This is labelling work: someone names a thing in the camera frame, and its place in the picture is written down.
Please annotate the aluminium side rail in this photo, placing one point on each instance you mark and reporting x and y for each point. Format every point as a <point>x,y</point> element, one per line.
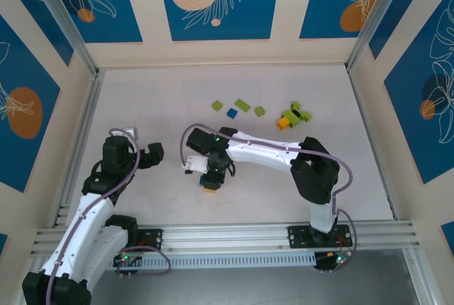
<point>371,142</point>
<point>78,142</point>

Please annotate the small green lego brick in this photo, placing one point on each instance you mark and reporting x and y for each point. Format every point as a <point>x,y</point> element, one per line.
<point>217,105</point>
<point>295,105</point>
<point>307,117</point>

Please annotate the long green lego brick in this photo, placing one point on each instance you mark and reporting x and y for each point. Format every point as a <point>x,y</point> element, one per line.
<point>243,105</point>
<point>293,117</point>

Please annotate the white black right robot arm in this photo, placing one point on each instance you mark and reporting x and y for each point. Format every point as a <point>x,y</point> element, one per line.
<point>262,149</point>

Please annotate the small electronics board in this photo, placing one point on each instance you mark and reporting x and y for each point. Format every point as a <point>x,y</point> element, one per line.
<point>124,259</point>
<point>333,259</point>

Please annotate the medium green lego brick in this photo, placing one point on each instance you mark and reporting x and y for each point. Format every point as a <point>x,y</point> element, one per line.
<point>260,111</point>

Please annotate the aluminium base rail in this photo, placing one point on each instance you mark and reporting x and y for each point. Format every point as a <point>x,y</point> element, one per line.
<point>230,235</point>

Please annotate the aluminium corner post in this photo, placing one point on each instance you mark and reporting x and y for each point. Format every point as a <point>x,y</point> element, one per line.
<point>377,14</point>
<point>63,14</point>

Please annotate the long blue lego brick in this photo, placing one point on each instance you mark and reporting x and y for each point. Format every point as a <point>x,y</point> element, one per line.
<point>202,181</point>

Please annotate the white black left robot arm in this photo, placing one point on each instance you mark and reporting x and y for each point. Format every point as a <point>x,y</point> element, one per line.
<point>88,227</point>

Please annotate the small blue lego brick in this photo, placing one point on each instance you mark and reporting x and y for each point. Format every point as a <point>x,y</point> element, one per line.
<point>232,113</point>

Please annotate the grey metal sheet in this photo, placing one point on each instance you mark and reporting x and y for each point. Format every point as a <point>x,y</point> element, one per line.
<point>230,291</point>

